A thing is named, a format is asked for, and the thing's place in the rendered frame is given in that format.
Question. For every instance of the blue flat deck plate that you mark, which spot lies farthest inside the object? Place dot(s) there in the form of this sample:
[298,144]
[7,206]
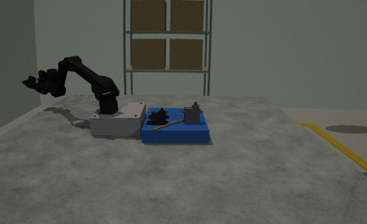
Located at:
[179,132]

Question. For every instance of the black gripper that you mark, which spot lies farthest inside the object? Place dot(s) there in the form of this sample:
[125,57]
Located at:
[40,86]

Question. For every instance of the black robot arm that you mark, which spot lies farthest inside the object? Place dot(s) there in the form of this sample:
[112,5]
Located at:
[99,84]

